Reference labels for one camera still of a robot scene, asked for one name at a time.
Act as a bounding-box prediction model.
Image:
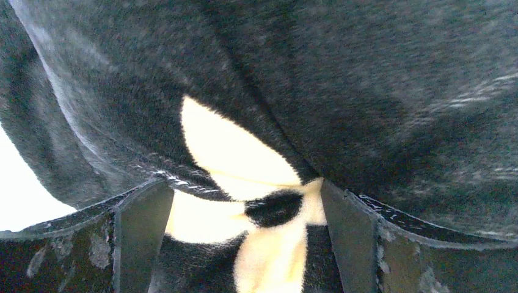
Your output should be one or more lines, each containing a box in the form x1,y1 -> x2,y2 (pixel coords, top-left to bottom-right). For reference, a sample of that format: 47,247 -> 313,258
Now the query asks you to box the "black pillowcase with beige flowers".
1,1 -> 517,292

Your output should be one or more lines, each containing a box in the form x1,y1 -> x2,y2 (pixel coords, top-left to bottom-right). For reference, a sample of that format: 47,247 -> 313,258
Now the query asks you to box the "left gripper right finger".
321,181 -> 517,292

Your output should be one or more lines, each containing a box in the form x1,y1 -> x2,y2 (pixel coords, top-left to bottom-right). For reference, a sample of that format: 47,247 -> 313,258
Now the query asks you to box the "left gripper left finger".
1,179 -> 173,292

